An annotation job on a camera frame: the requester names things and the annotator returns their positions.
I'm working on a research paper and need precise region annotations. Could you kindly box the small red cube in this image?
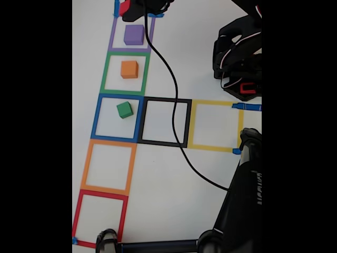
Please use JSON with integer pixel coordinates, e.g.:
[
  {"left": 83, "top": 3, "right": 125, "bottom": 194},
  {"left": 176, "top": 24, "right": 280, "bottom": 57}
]
[{"left": 120, "top": 0, "right": 132, "bottom": 16}]

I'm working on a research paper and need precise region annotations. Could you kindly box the orange square block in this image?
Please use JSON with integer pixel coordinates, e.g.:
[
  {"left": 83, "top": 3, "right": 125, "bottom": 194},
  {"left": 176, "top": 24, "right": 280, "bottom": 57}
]
[{"left": 120, "top": 60, "right": 139, "bottom": 79}]

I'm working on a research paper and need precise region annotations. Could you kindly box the green cube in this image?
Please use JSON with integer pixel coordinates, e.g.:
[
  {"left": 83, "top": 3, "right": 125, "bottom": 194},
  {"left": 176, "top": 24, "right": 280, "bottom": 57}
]
[{"left": 116, "top": 101, "right": 133, "bottom": 119}]

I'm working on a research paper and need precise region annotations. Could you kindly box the purple square block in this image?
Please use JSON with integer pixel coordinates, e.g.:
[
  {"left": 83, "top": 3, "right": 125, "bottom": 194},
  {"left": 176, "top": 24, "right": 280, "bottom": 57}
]
[{"left": 123, "top": 25, "right": 145, "bottom": 45}]

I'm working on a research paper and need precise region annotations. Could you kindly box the long blue tape strip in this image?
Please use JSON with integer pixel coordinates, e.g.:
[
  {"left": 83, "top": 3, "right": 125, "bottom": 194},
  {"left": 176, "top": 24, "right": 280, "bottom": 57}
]
[{"left": 231, "top": 103, "right": 262, "bottom": 112}]

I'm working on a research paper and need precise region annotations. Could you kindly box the black tripod stand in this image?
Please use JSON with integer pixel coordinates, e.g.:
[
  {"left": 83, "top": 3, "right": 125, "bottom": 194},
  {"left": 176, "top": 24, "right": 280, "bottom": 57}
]
[{"left": 95, "top": 128, "right": 262, "bottom": 253}]

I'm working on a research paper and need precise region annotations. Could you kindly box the purple square frame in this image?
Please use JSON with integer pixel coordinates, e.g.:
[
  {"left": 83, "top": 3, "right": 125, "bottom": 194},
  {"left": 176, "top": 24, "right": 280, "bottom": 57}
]
[{"left": 107, "top": 13, "right": 156, "bottom": 53}]

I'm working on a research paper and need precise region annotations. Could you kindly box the green square frame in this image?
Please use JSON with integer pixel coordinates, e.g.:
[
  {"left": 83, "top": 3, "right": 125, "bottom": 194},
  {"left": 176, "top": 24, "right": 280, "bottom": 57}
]
[{"left": 100, "top": 51, "right": 151, "bottom": 96}]

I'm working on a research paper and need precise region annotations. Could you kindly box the black camera cable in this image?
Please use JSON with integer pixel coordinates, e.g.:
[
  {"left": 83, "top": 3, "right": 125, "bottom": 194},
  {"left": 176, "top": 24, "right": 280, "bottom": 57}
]
[{"left": 143, "top": 0, "right": 232, "bottom": 191}]

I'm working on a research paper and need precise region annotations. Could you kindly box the red white servo wire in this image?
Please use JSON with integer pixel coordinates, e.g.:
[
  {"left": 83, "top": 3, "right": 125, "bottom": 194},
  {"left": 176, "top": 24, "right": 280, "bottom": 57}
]
[{"left": 220, "top": 5, "right": 262, "bottom": 89}]

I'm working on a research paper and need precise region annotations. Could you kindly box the black square frame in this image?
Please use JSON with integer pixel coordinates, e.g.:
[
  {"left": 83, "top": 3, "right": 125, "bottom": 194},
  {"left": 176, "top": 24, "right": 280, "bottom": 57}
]
[{"left": 137, "top": 96, "right": 192, "bottom": 148}]

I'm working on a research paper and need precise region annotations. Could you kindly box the yellow square frame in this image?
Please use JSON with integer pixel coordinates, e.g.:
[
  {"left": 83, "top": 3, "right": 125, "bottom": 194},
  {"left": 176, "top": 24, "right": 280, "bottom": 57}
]
[{"left": 187, "top": 99, "right": 244, "bottom": 153}]

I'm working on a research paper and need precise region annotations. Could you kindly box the blue square frame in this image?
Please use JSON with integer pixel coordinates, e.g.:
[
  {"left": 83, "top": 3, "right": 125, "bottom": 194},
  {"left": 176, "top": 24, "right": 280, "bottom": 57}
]
[{"left": 91, "top": 93, "right": 145, "bottom": 144}]

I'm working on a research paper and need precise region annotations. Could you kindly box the orange square frame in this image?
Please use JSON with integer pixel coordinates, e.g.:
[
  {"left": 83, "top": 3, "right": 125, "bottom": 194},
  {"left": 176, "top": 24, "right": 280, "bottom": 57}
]
[{"left": 80, "top": 139, "right": 137, "bottom": 197}]

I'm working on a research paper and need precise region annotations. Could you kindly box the red square frame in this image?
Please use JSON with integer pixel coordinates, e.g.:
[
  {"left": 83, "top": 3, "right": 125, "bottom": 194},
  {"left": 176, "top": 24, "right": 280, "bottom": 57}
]
[{"left": 72, "top": 189, "right": 129, "bottom": 249}]

